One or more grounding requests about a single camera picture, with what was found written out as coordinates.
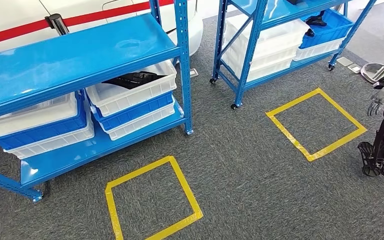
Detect blue metal shelf rack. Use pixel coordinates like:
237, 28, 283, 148
0, 0, 195, 204
209, 0, 378, 111

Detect yellow floor tape square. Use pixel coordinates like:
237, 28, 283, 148
265, 87, 368, 163
104, 155, 204, 240

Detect red barrier belt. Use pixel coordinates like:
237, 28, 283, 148
0, 19, 51, 49
62, 0, 175, 28

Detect chrome black stanchion post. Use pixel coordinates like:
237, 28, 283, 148
359, 44, 384, 85
44, 13, 71, 37

